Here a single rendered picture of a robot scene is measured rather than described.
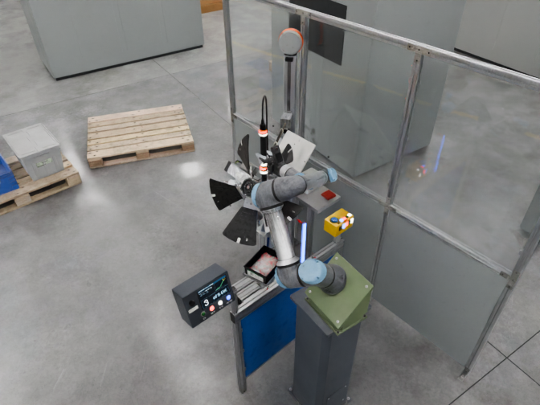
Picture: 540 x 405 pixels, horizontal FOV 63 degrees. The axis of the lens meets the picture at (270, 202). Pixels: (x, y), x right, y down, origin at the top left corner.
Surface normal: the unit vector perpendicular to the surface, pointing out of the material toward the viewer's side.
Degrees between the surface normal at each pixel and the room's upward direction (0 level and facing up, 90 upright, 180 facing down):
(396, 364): 0
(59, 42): 90
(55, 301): 0
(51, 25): 90
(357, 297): 43
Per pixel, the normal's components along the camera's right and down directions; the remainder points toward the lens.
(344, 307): -0.58, -0.32
